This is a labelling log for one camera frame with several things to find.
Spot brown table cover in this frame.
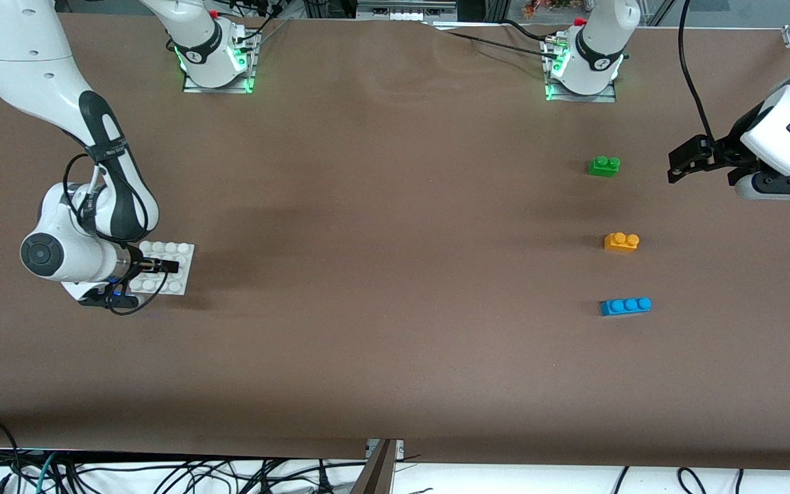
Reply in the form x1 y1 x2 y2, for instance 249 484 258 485
0 10 790 473

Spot long black base cable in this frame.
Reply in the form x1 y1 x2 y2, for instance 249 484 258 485
436 27 552 61

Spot blue three-stud block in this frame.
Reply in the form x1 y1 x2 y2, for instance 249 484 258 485
599 296 652 317

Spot white power strip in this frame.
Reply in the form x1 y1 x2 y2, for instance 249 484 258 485
357 0 457 21

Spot white studded base plate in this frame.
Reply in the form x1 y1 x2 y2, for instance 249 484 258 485
128 240 195 296

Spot teal floor cable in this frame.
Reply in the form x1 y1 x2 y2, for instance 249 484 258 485
35 451 58 494

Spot short curved black base cable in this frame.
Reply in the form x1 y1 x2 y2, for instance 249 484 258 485
501 19 560 43

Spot brown table post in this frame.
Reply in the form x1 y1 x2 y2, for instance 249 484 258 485
350 439 397 494

